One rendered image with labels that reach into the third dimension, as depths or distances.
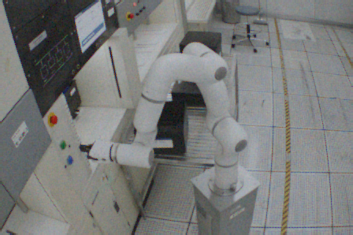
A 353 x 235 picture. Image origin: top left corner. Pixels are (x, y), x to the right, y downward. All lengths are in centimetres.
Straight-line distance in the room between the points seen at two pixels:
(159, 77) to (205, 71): 15
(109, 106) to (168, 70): 111
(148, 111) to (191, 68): 21
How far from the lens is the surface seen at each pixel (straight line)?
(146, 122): 115
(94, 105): 221
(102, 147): 132
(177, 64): 109
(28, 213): 177
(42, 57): 129
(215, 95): 124
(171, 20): 331
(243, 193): 166
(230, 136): 135
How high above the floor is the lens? 208
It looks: 38 degrees down
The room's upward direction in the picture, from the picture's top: 8 degrees counter-clockwise
